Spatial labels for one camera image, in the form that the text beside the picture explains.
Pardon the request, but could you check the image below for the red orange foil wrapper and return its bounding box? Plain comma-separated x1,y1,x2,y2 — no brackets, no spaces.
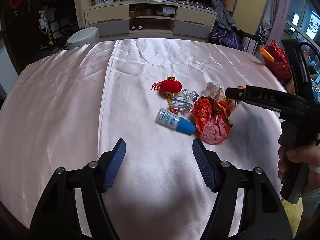
191,96,233,145

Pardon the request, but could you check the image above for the pink curtain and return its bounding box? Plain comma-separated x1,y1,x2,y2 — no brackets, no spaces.
266,0,291,45

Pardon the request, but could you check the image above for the small red lantern ornament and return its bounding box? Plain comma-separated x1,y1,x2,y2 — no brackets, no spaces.
151,76,182,98

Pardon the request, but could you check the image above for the beige standing air conditioner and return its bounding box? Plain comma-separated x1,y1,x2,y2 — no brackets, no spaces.
233,0,267,34

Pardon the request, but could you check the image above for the person's right hand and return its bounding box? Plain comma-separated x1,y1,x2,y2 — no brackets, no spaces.
278,134,319,179

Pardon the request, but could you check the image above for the white tissue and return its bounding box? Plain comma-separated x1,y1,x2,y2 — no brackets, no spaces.
203,81,225,101

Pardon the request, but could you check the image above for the purple bag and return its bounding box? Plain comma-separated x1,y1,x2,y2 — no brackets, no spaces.
208,25,244,51

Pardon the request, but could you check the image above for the orange foam stick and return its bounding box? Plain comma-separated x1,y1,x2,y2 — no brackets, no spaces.
259,48,274,62

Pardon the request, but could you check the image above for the pink satin tablecloth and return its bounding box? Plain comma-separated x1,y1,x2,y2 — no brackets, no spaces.
1,38,283,239

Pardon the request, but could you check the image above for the grey jacket on boxes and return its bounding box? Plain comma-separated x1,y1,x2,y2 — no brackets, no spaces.
212,0,235,31

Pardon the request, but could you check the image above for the beige grey tv cabinet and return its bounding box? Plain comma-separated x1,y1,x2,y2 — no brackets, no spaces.
84,0,216,42

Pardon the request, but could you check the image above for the orange m&m's tube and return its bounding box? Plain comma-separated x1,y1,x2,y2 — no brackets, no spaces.
226,86,244,112

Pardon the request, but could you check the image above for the grey round stool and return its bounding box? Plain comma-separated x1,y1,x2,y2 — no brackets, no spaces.
67,27,99,49

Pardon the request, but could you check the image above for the blue capped white bottle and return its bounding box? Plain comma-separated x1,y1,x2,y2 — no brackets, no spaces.
156,108,196,135

